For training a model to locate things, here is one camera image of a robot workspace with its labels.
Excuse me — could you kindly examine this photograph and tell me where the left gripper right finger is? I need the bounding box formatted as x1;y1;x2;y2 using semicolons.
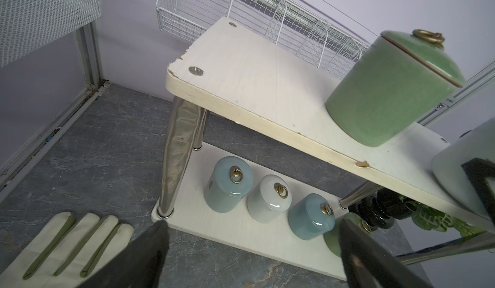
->
339;220;430;287

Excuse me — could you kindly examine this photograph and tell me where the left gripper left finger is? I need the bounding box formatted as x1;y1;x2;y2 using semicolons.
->
80;221;170;287

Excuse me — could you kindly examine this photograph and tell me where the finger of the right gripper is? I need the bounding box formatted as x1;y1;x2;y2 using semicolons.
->
461;158;494;224

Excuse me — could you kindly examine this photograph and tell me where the large white tea canister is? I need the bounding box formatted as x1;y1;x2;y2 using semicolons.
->
431;118;494;218

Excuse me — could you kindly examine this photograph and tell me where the large green tea canister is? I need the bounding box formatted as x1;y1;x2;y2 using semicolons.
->
326;29;465;147

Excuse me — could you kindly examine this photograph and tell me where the small blue-grey canister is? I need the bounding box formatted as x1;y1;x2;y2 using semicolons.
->
204;156;254;213

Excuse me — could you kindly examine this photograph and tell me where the small green tea canister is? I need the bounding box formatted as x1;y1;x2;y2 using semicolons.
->
324;212;374;258

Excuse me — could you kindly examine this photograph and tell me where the small blue tea canister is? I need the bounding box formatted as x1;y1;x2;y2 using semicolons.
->
287;193;336;240

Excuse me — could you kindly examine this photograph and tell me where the small white tea canister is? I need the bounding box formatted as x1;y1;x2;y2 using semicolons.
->
247;175;293;224

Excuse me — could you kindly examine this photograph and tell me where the white two-tier shelf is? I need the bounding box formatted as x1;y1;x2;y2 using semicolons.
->
152;18;494;280

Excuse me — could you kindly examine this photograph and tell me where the potted green plant black vase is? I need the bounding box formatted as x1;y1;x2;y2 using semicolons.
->
348;189;482;237

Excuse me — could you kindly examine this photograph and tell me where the cream green glove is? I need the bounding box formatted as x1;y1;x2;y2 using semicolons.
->
1;211;134;287

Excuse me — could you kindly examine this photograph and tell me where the white mesh basket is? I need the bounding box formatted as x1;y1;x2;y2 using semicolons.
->
1;0;102;67

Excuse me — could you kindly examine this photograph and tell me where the white wire wall rack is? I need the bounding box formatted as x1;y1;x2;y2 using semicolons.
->
156;0;370;80

